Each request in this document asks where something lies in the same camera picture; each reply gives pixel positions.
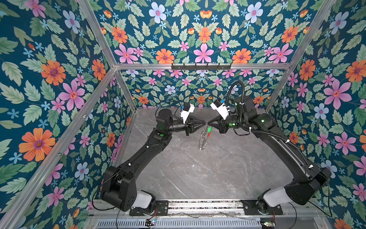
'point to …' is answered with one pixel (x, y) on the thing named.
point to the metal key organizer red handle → (204, 137)
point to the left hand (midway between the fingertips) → (205, 121)
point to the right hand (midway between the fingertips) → (209, 120)
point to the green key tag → (209, 129)
